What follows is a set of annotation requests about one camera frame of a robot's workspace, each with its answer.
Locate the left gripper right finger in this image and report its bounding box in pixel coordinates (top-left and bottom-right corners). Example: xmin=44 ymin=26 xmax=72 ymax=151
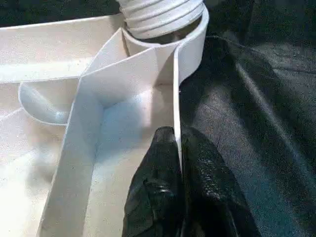
xmin=180 ymin=128 xmax=262 ymax=237

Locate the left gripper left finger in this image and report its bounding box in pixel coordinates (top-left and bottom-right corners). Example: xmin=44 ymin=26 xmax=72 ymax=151
xmin=122 ymin=126 xmax=185 ymax=237

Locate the white plastic table top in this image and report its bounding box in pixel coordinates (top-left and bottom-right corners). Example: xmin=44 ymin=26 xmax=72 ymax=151
xmin=0 ymin=8 xmax=210 ymax=237

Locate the white plastic table leg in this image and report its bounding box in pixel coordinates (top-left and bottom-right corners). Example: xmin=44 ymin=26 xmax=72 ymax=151
xmin=118 ymin=0 xmax=207 ymax=39

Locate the black table mat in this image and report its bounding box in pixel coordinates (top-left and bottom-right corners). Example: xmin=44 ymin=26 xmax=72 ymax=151
xmin=0 ymin=0 xmax=316 ymax=237

